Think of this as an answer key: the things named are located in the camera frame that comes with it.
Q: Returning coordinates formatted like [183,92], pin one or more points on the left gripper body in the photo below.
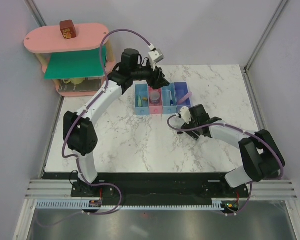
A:
[152,82]

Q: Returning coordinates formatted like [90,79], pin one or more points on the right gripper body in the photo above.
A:
[193,124]

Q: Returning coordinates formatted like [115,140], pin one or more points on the clear blue round box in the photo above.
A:
[155,97]

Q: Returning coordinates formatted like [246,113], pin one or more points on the light blue drawer bin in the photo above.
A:
[141,90]

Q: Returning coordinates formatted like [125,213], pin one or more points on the green eraser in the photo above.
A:
[139,102]

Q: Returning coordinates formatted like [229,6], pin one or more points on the blue capped marker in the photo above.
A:
[171,98]

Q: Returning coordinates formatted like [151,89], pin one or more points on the pink drawer bin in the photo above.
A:
[155,109]

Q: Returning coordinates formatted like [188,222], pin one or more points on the sky blue drawer bin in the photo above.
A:
[167,109]

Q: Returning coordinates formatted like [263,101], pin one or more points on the pink eraser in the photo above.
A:
[185,98]

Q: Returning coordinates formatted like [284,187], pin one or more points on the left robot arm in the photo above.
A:
[79,135]

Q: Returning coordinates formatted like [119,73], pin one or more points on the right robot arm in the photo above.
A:
[261,157]

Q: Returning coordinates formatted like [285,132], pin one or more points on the black book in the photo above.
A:
[91,84]

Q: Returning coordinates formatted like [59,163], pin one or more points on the green folder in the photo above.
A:
[76,64]

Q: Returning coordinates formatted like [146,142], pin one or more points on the yellow mug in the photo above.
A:
[75,81]

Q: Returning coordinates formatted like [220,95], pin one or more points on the brown cube toy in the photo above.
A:
[68,29]

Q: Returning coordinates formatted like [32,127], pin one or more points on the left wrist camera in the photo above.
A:
[155,57]

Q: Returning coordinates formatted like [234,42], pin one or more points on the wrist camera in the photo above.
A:
[155,57]
[185,114]

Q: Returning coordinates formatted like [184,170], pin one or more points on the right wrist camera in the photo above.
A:
[185,114]

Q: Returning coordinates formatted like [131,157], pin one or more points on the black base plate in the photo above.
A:
[208,185]

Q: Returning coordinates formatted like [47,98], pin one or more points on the white cable duct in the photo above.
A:
[85,204]

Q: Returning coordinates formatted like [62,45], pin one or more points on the left aluminium post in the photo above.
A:
[35,12]

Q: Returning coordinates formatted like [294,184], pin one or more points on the aluminium post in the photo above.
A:
[270,26]
[35,12]

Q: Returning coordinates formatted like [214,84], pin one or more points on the right aluminium post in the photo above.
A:
[270,26]

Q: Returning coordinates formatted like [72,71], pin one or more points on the aluminium frame rail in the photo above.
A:
[62,189]

